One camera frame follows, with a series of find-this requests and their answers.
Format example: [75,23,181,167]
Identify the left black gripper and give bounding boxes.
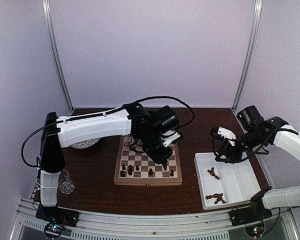
[138,130,174,165]

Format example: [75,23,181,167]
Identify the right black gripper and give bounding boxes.
[215,127,266,164]

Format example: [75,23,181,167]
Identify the brown chess pieces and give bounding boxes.
[207,167,220,180]

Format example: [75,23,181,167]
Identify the dark king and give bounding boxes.
[148,168,154,176]

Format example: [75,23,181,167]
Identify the wooden chess board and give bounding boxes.
[113,135,183,187]

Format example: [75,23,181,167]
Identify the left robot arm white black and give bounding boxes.
[35,102,182,222]

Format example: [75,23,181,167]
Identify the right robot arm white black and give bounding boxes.
[210,105,300,221]

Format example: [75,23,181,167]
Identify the white chess pieces row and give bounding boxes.
[123,136,142,147]

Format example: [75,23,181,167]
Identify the brown chess piece pile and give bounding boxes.
[205,193,227,205]

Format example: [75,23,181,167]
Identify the white plastic compartment tray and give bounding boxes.
[194,152,261,211]

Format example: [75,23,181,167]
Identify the patterned ceramic plate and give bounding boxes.
[70,138,100,150]

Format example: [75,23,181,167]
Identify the clear drinking glass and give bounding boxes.
[58,169,75,195]

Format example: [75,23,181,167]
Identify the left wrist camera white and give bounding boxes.
[161,130,183,147]

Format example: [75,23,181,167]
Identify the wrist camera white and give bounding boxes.
[210,126,237,147]
[161,130,183,147]

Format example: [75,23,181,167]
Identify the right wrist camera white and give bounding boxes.
[210,126,237,147]

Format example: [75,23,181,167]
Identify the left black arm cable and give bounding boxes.
[21,95,195,168]

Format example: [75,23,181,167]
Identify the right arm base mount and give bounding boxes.
[229,207,273,227]

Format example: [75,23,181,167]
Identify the front aluminium rail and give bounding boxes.
[7,198,300,240]

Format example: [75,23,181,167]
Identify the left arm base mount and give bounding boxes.
[32,200,80,227]

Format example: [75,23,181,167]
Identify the right aluminium frame post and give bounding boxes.
[231,0,263,112]

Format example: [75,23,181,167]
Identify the aluminium frame post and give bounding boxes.
[42,0,74,112]
[231,0,263,112]

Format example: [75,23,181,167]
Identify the left aluminium frame post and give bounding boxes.
[42,0,74,112]

